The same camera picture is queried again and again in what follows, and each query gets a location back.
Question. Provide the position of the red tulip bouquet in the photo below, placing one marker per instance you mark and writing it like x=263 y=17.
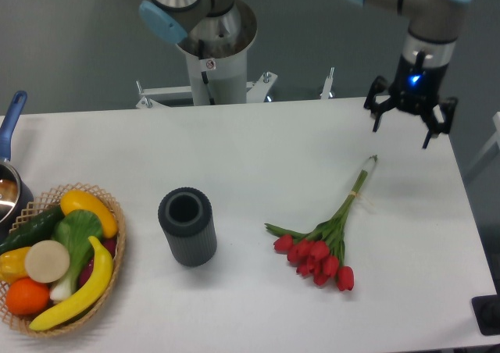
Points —
x=320 y=253

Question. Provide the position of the blue handled saucepan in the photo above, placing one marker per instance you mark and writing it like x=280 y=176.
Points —
x=15 y=194

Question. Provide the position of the dark green cucumber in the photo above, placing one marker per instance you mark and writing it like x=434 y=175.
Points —
x=38 y=228

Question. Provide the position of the green bok choy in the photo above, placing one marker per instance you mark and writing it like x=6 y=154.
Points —
x=72 y=232

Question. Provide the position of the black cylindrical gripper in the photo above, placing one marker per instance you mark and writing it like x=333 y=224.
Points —
x=415 y=88

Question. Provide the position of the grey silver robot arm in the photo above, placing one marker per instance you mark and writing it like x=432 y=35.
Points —
x=215 y=35

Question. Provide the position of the dark red vegetable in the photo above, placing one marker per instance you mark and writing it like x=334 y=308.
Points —
x=110 y=245

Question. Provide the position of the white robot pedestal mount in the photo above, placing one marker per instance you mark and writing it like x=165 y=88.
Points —
x=212 y=82

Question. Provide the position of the yellow bell pepper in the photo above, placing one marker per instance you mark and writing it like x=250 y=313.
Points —
x=12 y=265

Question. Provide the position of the black device at table edge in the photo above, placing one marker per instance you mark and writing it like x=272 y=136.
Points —
x=486 y=311

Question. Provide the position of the yellow squash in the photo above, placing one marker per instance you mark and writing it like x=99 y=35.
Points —
x=77 y=199

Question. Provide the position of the yellow banana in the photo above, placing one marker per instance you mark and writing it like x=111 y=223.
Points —
x=85 y=297

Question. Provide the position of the orange fruit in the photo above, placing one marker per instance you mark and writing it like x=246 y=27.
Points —
x=27 y=297

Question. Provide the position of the woven wicker basket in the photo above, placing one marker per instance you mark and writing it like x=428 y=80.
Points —
x=45 y=201

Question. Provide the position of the white furniture piece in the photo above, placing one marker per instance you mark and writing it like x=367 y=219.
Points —
x=487 y=153

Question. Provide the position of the dark grey ribbed vase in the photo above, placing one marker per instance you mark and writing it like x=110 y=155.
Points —
x=185 y=216

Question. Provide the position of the beige round disc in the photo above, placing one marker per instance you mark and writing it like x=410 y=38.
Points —
x=47 y=261

